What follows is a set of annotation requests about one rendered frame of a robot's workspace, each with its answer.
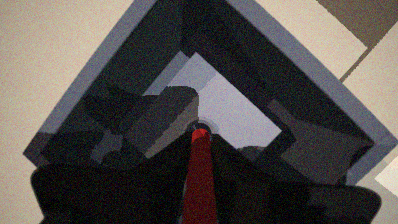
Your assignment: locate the red peg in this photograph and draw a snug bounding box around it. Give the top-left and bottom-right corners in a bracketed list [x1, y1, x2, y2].
[181, 129, 217, 224]

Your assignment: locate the dark grey open box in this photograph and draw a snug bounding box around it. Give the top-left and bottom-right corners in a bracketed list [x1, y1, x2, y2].
[23, 0, 398, 186]

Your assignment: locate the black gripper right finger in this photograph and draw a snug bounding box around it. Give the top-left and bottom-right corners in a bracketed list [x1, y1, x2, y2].
[211, 134, 382, 224]

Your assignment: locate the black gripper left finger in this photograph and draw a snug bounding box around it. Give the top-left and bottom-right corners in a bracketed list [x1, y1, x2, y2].
[30, 131, 192, 224]

